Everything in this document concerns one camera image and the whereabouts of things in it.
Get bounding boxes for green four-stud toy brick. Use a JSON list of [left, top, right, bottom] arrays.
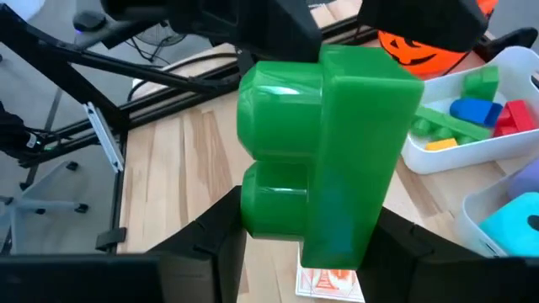
[[410, 104, 494, 146]]

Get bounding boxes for purple foam die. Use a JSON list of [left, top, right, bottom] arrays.
[[507, 159, 539, 201]]

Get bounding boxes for card deck with red end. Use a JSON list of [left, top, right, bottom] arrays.
[[294, 242, 366, 303]]

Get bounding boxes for red toy brick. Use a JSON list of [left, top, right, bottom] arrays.
[[492, 99, 538, 138]]

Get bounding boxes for clear plastic bin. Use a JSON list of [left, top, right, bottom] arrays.
[[454, 167, 539, 258]]

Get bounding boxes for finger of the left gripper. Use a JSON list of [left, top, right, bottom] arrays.
[[235, 0, 323, 64], [357, 0, 489, 54]]

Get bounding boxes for small green toy brick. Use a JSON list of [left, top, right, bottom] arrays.
[[461, 65, 501, 102]]

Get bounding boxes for yellow toy brick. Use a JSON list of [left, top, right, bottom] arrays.
[[424, 137, 459, 152]]

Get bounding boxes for blue toy brick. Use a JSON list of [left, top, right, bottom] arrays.
[[449, 97, 504, 129]]

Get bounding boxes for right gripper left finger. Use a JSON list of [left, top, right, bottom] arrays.
[[0, 185, 248, 303]]

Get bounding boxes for black side stand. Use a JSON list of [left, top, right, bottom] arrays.
[[0, 3, 131, 169]]

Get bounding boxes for teal foam die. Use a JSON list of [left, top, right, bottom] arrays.
[[478, 192, 539, 258]]

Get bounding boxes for orange pumpkin bucket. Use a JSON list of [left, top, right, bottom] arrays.
[[377, 0, 500, 81]]

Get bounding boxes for white plastic bin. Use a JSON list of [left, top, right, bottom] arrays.
[[400, 45, 539, 176]]

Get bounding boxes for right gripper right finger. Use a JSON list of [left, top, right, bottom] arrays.
[[355, 206, 539, 303]]

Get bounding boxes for silver aluminium bar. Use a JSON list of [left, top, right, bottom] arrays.
[[83, 102, 125, 173]]

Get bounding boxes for green two-stud toy brick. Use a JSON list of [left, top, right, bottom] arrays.
[[236, 44, 425, 270]]

